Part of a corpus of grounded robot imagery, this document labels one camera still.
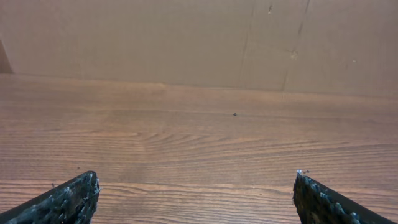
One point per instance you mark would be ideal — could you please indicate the cardboard panel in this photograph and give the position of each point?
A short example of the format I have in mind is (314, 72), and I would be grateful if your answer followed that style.
(340, 47)

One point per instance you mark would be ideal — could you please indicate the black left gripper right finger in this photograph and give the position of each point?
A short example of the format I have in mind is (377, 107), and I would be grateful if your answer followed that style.
(316, 203)

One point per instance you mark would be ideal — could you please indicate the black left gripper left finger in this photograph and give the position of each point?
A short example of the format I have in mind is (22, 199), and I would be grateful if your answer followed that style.
(74, 201)

